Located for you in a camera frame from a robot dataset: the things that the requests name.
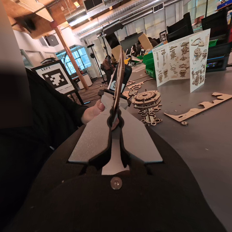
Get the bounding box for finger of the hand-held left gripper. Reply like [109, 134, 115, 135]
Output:
[100, 90, 115, 109]
[119, 98, 131, 109]

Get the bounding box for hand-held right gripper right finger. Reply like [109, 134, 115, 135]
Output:
[117, 106, 163, 168]

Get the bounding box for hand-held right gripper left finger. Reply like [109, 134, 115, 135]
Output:
[68, 107, 114, 170]

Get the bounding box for wooden sheet with cutouts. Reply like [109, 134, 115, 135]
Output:
[113, 46, 126, 113]

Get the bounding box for wooden gear model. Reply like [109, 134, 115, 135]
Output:
[131, 90, 163, 126]

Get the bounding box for assembly booklet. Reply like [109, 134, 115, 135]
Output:
[152, 28, 211, 93]

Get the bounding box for person's left forearm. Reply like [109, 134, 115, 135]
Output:
[25, 68, 89, 145]

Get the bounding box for person's left hand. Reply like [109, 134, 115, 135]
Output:
[81, 100, 105, 125]

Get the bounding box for wooden sheet remnant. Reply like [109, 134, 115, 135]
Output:
[122, 78, 154, 100]

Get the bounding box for green plastic bin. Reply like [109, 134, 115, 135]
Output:
[142, 52, 157, 79]

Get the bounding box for brown cardboard stand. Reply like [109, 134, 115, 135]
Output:
[138, 33, 154, 50]

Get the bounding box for black flag light stand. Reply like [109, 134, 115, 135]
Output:
[100, 22, 125, 55]

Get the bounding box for black floor lamp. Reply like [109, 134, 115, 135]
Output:
[87, 44, 104, 83]

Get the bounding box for framed marker sign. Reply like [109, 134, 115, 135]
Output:
[30, 59, 79, 95]

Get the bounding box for black office chair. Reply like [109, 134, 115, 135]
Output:
[201, 8, 229, 40]
[166, 12, 194, 43]

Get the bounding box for black speaker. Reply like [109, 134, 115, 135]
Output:
[44, 34, 59, 47]

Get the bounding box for black battery charger case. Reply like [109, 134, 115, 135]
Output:
[205, 43, 232, 73]

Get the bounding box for curved wooden frame offcut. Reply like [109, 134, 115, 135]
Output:
[163, 92, 232, 122]

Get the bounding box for wooden support post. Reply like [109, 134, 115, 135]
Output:
[54, 26, 89, 90]

